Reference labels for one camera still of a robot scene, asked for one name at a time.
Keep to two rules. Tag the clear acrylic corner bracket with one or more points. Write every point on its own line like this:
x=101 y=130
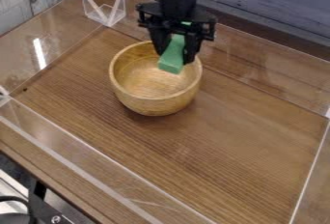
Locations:
x=105 y=14

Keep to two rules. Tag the clear acrylic front wall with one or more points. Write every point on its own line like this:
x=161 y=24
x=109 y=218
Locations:
x=109 y=193

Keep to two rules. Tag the green rectangular block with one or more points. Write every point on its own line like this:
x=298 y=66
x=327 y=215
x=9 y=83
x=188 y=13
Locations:
x=171 y=61

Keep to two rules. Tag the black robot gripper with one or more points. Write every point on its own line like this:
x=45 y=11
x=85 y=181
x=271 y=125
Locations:
x=180 y=17

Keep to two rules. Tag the black table leg mount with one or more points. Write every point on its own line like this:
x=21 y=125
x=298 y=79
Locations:
x=44 y=213

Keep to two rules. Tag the brown wooden bowl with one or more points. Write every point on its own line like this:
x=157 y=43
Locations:
x=147 y=90

